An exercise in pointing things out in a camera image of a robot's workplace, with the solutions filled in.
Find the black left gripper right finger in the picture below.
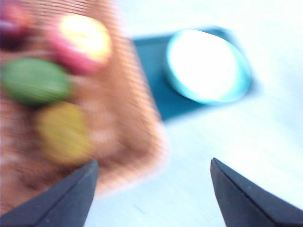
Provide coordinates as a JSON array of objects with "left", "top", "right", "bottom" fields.
[{"left": 210, "top": 157, "right": 303, "bottom": 227}]

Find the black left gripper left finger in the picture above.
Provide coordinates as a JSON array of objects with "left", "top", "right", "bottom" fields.
[{"left": 0, "top": 159, "right": 99, "bottom": 227}]

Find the brown kiwifruit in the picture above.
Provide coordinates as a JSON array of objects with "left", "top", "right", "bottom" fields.
[{"left": 35, "top": 103, "right": 92, "bottom": 166}]

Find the teal ceramic bowl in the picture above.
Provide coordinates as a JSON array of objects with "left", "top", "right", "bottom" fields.
[{"left": 165, "top": 29, "right": 252, "bottom": 105}]

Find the brown wicker basket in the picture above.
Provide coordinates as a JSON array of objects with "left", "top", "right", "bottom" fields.
[{"left": 0, "top": 0, "right": 171, "bottom": 213}]

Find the green fruit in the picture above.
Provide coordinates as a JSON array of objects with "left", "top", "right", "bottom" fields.
[{"left": 0, "top": 58, "right": 73, "bottom": 106}]

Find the black rectangular tray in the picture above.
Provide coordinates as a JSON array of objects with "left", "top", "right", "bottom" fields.
[{"left": 131, "top": 26, "right": 259, "bottom": 122}]

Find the red yellow apple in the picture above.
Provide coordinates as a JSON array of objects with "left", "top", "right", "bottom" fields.
[{"left": 51, "top": 13, "right": 112, "bottom": 75}]

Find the dark red fruit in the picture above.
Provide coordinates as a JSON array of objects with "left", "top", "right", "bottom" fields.
[{"left": 0, "top": 2, "right": 35, "bottom": 51}]

